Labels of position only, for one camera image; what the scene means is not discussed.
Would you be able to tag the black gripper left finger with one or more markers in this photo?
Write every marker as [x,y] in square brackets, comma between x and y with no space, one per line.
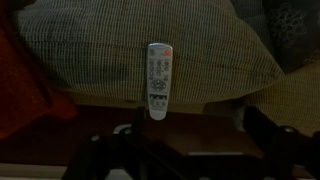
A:
[97,156]

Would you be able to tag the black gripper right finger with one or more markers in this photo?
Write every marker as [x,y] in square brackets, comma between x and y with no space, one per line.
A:
[283,146]

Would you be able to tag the grey remote control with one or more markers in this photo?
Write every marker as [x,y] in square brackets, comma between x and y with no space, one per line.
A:
[158,75]

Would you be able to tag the beige sofa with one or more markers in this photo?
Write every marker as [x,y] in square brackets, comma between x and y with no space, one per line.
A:
[293,100]

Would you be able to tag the red cushion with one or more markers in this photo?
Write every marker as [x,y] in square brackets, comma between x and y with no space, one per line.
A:
[25,94]

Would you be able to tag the dark patterned cushion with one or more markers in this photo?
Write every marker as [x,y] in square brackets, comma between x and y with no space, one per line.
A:
[294,28]

